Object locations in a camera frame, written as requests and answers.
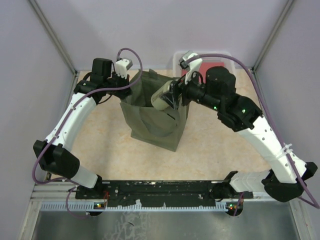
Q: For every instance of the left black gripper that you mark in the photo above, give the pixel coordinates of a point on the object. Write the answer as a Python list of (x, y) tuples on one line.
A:
[(123, 93)]

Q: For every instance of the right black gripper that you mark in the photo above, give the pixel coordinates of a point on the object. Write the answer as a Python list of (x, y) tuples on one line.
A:
[(177, 85)]

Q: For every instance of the green bottle beige cap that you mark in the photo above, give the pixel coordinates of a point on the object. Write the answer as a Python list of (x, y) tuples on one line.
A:
[(156, 98)]

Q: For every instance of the green canvas bag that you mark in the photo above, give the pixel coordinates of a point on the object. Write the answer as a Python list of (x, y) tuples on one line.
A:
[(159, 128)]

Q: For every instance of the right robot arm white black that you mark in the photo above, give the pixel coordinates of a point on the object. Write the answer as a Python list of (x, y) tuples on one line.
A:
[(285, 180)]

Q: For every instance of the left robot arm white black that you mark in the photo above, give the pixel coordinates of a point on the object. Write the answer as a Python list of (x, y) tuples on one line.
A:
[(54, 153)]

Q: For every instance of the red folded cloth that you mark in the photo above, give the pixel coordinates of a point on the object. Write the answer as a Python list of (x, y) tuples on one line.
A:
[(209, 64)]

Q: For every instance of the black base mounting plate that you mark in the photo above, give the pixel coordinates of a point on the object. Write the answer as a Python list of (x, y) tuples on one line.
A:
[(152, 194)]

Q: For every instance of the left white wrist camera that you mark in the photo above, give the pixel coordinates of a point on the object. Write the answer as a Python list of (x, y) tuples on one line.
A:
[(122, 66)]

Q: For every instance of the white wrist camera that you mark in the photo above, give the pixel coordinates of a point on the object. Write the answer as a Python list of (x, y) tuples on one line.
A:
[(122, 66), (190, 62)]

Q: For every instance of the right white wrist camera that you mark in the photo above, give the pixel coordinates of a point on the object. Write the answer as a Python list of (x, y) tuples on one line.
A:
[(190, 62)]

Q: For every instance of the aluminium front rail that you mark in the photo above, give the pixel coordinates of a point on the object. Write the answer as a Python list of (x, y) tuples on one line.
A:
[(60, 196)]

